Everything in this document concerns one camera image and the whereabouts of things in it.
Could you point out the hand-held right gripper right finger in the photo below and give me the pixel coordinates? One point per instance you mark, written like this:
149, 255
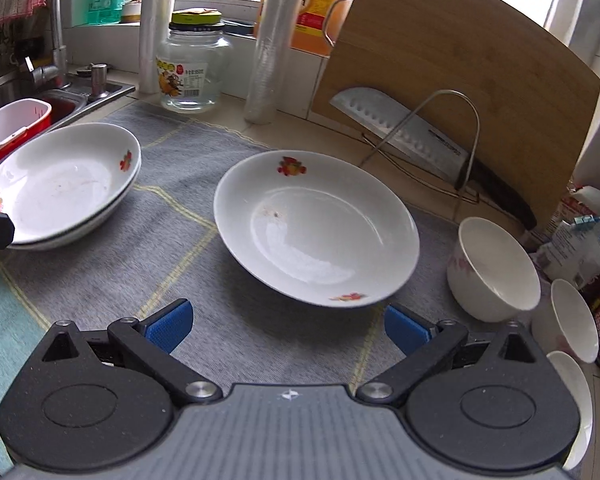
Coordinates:
405, 335

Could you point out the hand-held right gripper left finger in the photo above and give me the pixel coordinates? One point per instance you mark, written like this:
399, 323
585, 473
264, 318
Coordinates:
167, 330

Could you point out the white floral plate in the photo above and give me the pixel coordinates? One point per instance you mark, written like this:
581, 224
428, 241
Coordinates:
70, 240
65, 185
320, 230

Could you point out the white bowl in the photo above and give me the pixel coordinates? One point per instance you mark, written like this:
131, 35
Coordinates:
575, 320
575, 400
495, 270

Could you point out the white colander basket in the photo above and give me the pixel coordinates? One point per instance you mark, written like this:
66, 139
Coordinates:
10, 120

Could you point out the red drain basin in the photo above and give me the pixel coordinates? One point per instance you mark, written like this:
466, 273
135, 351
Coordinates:
62, 107

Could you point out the grey teal checked towel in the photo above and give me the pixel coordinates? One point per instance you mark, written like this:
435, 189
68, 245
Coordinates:
180, 220

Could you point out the metal sink strainer plug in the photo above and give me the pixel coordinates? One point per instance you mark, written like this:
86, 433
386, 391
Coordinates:
82, 71

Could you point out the metal sink dispenser knob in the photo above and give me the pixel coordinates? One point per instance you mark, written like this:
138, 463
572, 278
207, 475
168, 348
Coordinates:
99, 82

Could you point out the steel sink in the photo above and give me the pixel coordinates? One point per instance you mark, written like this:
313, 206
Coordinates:
112, 91

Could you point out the metal faucet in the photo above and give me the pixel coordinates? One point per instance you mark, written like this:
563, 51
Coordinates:
55, 20

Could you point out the white seasoning bag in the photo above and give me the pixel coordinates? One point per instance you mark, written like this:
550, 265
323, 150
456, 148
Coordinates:
580, 255

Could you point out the small potted plant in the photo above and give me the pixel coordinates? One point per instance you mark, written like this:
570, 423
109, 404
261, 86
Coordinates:
130, 10

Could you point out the white plastic bag roll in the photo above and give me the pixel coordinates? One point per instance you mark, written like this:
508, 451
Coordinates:
155, 25

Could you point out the red and white bag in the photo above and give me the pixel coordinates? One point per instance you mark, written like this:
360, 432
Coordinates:
585, 200

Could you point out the glass jar with green lid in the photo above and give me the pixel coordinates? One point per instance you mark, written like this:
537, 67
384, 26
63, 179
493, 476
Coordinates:
195, 75

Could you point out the dark dish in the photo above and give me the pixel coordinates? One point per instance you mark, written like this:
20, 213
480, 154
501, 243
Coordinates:
240, 27

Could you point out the wooden cutting board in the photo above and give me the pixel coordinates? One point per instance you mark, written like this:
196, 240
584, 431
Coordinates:
455, 50

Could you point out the clear plastic wrap roll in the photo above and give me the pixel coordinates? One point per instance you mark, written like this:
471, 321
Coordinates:
275, 50

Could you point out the yellow cooking oil bottle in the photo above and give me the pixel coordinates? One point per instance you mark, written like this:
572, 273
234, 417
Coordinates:
320, 5

